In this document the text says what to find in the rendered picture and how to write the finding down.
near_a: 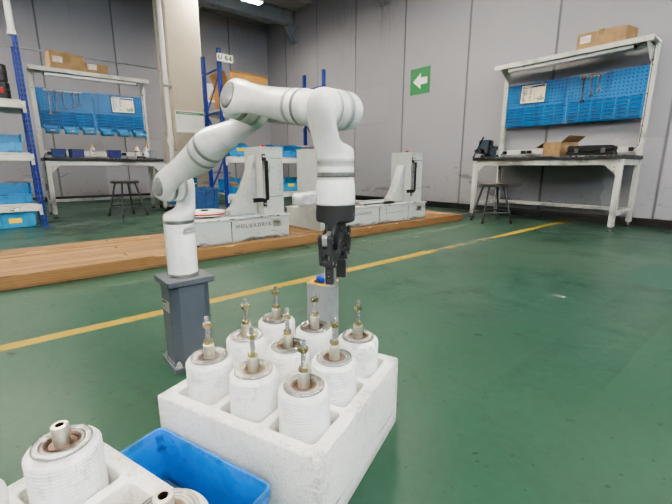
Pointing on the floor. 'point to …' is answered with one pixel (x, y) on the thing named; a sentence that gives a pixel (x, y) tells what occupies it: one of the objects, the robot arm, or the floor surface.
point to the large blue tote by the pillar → (207, 197)
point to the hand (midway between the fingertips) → (335, 275)
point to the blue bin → (196, 469)
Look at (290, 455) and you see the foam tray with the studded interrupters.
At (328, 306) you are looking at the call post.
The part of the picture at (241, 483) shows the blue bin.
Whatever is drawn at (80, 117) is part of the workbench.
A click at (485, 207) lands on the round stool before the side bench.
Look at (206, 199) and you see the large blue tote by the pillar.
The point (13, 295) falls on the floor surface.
